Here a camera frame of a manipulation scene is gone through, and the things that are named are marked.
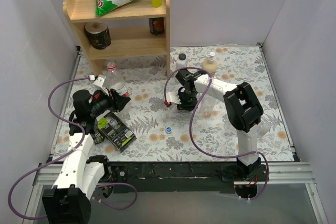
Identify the black green product box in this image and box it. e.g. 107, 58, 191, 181
97, 112, 137, 152

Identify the clear plastic bottle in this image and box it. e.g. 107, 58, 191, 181
198, 94, 216, 119

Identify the floral patterned table mat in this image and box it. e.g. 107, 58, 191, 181
52, 46, 294, 162

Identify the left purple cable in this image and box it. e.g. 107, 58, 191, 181
7, 76, 138, 220

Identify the beige pump lotion bottle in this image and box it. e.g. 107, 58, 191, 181
202, 51, 217, 77

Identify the blue white bottle cap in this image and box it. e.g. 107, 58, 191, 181
165, 127, 172, 134

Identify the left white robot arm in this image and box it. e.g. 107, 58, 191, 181
42, 89, 131, 223

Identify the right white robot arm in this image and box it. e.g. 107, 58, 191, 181
164, 67, 264, 181

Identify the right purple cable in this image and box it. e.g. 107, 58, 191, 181
163, 67, 269, 199

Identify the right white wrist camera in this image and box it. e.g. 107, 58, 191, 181
164, 92, 182, 107

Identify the purple cable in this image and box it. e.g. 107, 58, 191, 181
7, 76, 138, 220
163, 67, 269, 199

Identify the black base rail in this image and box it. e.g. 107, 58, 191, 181
47, 159, 268, 193

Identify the purple candy packet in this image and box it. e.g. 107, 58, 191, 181
92, 130, 105, 145

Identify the wooden shelf unit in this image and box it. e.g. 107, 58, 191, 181
62, 0, 170, 75

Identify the dark can on shelf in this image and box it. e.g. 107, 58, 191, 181
149, 17, 164, 35

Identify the clear bottle red label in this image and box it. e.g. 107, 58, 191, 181
103, 61, 130, 97

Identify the dark round canister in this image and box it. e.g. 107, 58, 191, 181
85, 22, 111, 50

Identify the white bottle black cap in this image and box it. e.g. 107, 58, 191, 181
175, 53, 188, 70

